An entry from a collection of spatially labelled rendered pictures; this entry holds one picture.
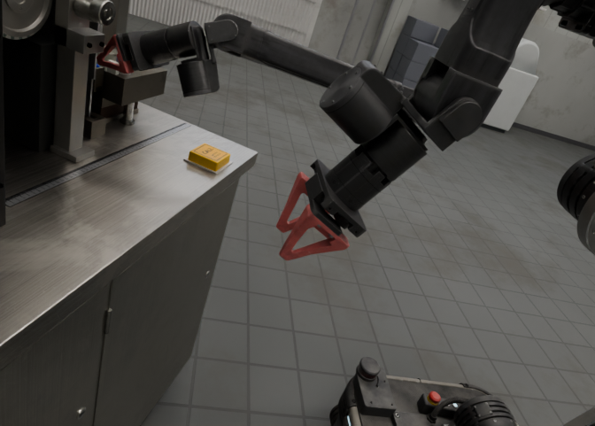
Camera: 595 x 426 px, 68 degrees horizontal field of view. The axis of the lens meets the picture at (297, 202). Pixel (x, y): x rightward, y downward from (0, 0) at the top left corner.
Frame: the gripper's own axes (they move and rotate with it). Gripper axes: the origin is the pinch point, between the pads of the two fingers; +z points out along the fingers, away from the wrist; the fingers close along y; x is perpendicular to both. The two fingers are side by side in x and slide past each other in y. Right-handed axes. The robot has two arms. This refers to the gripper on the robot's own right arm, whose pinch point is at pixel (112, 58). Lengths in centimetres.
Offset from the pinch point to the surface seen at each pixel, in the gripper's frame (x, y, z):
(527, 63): -100, 666, -174
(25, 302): -27, -43, -11
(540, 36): -73, 752, -207
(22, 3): 9.4, -17.3, -1.5
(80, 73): -1.8, -9.6, -0.2
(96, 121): -11.0, -0.8, 8.3
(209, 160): -24.2, 6.6, -10.8
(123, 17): 18, 75, 49
